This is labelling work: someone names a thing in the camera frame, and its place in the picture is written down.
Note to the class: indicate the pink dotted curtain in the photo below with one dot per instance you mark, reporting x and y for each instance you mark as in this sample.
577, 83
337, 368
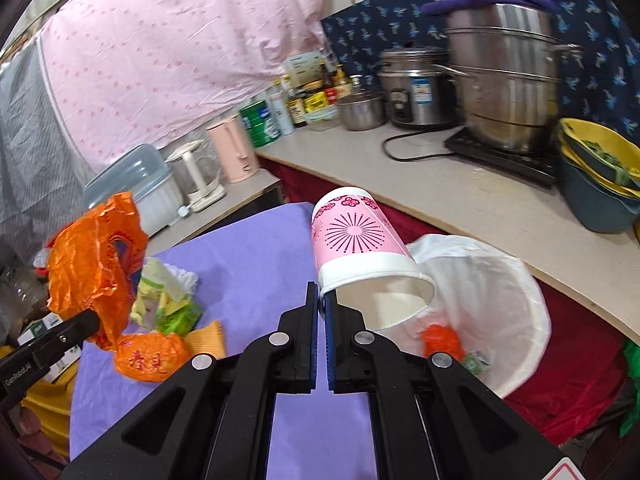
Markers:
175, 60

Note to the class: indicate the small steel pot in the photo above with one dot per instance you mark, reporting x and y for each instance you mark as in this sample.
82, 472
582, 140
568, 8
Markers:
360, 112

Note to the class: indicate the clear food container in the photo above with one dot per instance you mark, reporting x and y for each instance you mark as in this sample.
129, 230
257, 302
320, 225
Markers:
322, 119

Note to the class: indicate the dark blue floral cloth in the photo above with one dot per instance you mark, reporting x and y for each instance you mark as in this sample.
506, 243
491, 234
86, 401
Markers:
600, 60

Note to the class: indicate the large steel steamer pot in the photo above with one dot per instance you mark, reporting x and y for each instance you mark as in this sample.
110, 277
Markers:
505, 85

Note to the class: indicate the white trash bin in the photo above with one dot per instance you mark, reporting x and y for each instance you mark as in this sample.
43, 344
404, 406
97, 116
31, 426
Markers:
520, 350

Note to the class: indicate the black induction cooker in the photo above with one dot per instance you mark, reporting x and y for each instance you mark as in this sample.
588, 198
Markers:
500, 160

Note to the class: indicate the orange yellow cloth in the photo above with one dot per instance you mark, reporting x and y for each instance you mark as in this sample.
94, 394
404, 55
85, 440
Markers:
210, 340

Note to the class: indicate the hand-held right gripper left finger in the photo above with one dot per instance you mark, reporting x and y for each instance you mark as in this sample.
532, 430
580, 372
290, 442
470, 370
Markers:
314, 340

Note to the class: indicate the glass kettle with white base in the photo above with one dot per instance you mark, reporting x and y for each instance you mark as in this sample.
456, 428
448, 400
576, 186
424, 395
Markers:
195, 175

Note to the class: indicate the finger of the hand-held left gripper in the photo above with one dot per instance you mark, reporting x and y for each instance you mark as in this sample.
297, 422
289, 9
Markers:
75, 327

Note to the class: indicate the red cloth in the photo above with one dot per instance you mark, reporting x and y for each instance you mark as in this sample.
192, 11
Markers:
550, 410

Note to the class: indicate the purple tablecloth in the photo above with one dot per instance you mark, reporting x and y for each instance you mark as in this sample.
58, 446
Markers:
250, 270

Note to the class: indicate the grey striped cloth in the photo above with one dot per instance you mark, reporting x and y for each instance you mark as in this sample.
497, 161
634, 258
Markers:
35, 160

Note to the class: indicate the green vegetables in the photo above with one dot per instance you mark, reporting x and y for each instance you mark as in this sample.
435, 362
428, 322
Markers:
612, 162

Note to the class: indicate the plastic box with blue lid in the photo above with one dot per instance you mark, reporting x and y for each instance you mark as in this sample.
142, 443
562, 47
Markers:
130, 185

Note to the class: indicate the yellow crate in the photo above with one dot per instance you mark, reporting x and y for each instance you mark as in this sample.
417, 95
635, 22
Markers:
50, 410

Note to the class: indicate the white bottle with blue label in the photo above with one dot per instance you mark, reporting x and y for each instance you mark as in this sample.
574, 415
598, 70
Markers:
284, 115

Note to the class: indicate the dark blue basin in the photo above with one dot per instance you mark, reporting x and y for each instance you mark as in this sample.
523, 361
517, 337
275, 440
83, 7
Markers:
595, 210

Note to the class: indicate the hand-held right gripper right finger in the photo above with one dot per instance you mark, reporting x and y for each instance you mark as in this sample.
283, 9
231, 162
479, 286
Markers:
330, 345

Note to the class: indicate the green plastic bag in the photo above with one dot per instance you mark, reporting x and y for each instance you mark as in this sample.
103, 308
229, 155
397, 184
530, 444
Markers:
631, 390

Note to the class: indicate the row of sauce bottles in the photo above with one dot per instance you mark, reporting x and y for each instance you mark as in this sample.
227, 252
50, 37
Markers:
320, 97

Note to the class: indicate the white green carton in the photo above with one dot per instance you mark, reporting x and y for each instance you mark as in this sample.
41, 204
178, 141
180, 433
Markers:
302, 67

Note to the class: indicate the small green packet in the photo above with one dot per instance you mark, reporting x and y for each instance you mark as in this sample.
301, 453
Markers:
475, 364

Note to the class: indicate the small orange plastic bag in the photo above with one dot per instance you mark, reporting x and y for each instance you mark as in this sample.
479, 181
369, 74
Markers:
442, 342

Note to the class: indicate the pink floral paper cup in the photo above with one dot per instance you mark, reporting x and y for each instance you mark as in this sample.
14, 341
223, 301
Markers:
350, 240

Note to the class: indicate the white plastic bin liner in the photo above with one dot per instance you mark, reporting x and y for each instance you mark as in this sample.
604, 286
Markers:
475, 270

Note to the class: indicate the green tin can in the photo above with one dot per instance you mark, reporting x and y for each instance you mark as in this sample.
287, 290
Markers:
260, 125

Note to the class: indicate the steel rice cooker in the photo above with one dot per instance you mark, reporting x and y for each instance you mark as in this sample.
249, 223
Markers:
420, 95

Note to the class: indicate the yellow green snack packet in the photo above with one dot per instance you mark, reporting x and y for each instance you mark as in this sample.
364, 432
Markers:
170, 310

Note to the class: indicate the pink electric kettle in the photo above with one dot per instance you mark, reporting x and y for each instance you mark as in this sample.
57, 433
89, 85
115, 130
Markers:
232, 152

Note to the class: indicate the white power plug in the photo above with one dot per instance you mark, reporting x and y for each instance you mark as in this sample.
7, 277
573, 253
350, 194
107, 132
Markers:
184, 211

